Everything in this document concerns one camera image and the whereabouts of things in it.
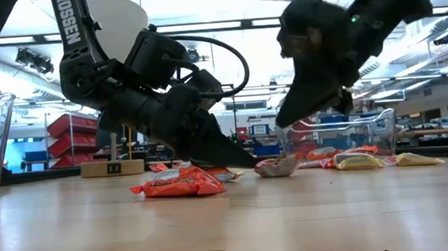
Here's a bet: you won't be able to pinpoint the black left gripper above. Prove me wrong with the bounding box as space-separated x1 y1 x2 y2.
94 66 260 179

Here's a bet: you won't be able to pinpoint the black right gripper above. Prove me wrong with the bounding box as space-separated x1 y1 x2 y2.
266 0 367 129

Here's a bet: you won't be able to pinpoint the orange packet with white label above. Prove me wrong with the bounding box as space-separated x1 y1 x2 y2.
129 163 228 202

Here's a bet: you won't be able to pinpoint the orange Reese's candy packet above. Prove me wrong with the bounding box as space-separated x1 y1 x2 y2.
148 162 170 174

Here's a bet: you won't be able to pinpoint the orange red candy bar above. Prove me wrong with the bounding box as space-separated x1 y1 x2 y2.
297 157 337 172

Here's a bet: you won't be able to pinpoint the silver pink candy bar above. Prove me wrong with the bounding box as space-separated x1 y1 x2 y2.
343 144 380 158

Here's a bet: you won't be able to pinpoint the red candy packets right pile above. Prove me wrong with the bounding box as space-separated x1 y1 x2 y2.
0 140 448 190

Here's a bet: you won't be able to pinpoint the blue shelf bins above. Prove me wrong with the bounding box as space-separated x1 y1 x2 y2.
320 111 383 126

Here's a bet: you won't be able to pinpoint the white sign board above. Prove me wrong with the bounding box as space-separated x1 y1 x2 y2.
250 122 269 137

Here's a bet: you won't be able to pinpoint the blue storage bin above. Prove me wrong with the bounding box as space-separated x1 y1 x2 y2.
252 144 282 157

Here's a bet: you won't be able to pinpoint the black background monitor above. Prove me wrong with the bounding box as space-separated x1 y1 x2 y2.
95 125 142 149

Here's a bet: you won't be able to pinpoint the white air vent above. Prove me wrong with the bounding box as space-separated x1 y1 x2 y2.
405 21 424 42

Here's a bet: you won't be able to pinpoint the wooden workbench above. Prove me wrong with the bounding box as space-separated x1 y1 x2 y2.
396 126 448 139

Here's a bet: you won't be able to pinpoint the red storage bin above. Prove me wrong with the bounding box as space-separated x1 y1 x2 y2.
46 111 100 140
50 152 97 170
47 132 99 159

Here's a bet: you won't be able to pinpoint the white shade wooden base lamp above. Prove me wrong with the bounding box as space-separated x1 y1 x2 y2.
68 0 160 179

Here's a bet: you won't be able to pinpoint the black frame stand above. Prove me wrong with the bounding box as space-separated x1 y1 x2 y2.
220 83 240 142

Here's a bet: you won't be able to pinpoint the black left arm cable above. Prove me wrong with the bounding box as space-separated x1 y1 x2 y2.
169 29 253 103

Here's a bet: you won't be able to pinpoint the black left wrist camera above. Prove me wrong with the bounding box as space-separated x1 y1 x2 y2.
121 21 193 93

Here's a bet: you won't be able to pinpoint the silver ventilation duct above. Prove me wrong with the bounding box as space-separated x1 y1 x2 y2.
0 43 77 107

